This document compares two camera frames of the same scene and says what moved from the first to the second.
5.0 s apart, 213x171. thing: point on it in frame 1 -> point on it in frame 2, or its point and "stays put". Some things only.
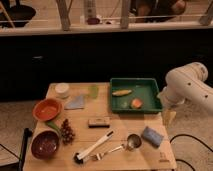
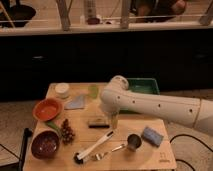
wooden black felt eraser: [99, 123] stays put
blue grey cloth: [78, 102] stays put
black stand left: [17, 166] stays put
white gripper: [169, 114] -> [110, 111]
